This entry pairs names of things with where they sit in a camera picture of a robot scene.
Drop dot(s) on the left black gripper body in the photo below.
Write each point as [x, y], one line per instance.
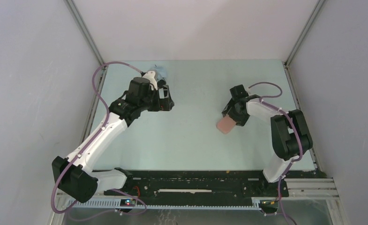
[155, 103]

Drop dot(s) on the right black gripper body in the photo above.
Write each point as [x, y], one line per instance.
[239, 117]

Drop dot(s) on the pink glasses case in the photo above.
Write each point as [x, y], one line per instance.
[226, 124]

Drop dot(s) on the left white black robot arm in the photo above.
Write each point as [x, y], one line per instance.
[74, 174]

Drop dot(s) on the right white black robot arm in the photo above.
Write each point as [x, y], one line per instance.
[290, 135]

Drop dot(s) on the light blue cleaning cloth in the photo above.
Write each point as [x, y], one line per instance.
[161, 72]

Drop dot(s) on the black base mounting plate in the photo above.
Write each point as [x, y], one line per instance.
[209, 188]

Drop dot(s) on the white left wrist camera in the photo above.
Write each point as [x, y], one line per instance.
[152, 77]

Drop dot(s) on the aluminium frame rails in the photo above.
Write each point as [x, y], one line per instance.
[313, 189]

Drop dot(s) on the grey cable duct rail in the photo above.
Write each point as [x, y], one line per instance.
[104, 203]

